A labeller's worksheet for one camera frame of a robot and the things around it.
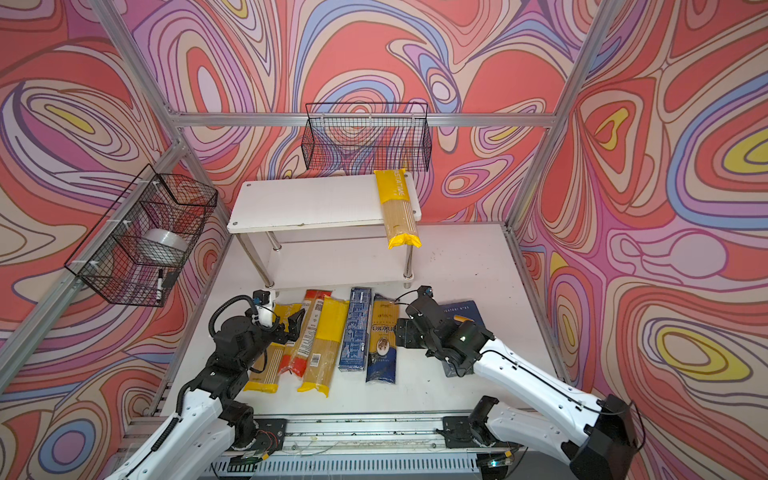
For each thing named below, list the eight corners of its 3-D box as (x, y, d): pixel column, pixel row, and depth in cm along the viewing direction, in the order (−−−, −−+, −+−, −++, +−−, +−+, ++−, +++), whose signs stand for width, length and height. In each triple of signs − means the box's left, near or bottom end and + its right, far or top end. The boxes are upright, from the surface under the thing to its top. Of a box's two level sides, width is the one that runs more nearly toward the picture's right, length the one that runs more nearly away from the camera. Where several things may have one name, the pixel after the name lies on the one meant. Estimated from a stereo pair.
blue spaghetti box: (340, 370, 85) (338, 366, 82) (351, 292, 102) (350, 287, 99) (364, 371, 85) (364, 367, 82) (372, 293, 102) (372, 288, 99)
